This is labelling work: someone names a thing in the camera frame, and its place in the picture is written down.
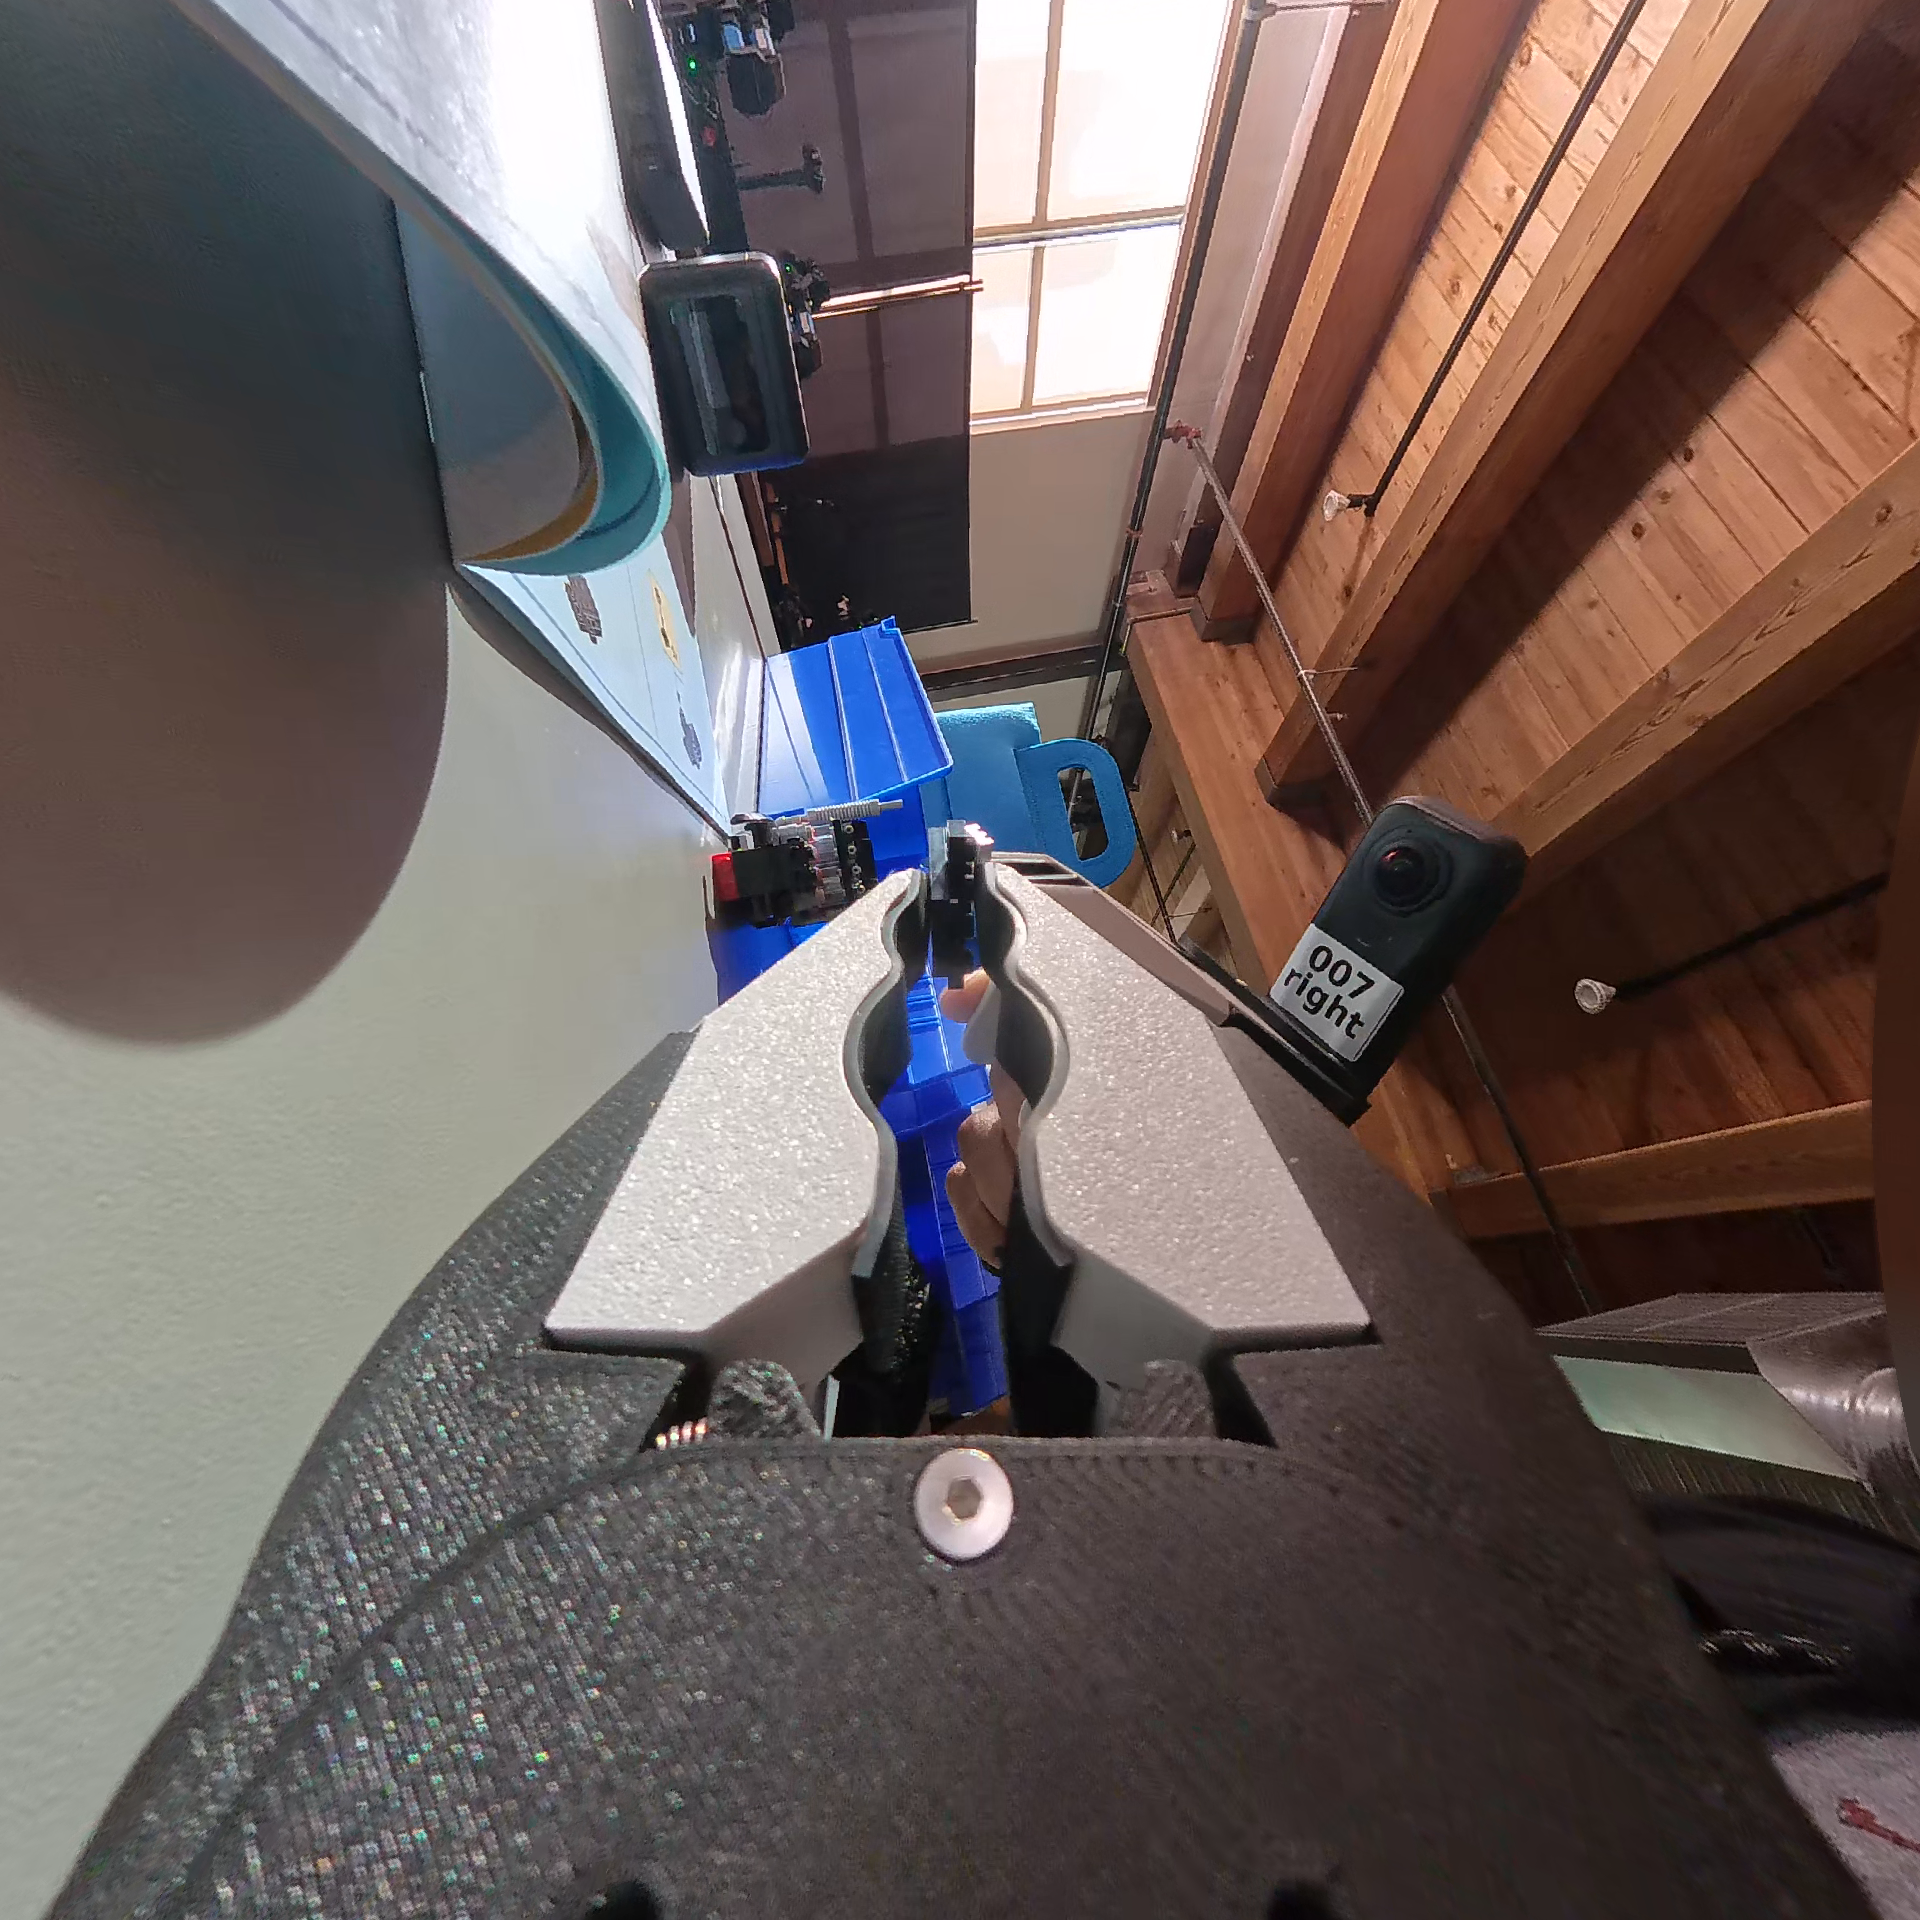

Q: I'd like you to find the metal ventilation duct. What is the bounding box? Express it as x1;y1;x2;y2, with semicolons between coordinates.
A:
1536;1287;1920;1517

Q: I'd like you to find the light blue instruction booklet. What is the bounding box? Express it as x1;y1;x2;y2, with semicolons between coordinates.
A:
171;0;746;833

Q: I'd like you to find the blue felt bag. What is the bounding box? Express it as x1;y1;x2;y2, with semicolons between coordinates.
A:
938;703;1143;902

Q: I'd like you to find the window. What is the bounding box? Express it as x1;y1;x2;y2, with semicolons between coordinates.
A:
972;0;1240;423

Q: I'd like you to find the black patterned cord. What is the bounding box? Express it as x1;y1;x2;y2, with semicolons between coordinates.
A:
1696;1626;1864;1672

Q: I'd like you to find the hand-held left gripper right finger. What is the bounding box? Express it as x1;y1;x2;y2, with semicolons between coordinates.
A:
983;857;1383;1432

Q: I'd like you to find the blue plastic bin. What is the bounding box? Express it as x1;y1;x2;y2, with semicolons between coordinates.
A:
711;913;1011;1413
750;614;962;840

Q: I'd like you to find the toy brick truck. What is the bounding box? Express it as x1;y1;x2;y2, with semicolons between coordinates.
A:
711;801;911;922

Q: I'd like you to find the black jacket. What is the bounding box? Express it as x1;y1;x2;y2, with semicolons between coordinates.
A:
1642;1493;1920;1728

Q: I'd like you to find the black rectangular device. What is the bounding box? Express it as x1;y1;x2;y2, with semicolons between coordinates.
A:
639;252;811;480

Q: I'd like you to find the person's right hand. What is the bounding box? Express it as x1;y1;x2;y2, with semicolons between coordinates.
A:
938;972;1039;1278

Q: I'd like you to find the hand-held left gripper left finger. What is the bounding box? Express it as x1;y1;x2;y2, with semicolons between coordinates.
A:
544;865;952;1432

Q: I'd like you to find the black brick assembly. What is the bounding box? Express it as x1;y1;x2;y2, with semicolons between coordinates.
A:
921;816;999;976

